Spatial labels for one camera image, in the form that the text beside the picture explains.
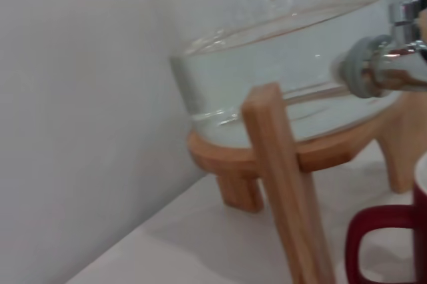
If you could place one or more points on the red ceramic cup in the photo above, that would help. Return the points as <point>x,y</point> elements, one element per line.
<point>357,230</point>

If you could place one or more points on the chrome faucet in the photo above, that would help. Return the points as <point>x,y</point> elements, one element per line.
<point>393,77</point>

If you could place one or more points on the glass water dispenser jar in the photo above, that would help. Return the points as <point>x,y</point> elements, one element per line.
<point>267,64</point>

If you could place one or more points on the wooden dispenser stand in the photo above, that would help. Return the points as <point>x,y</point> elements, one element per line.
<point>283,180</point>

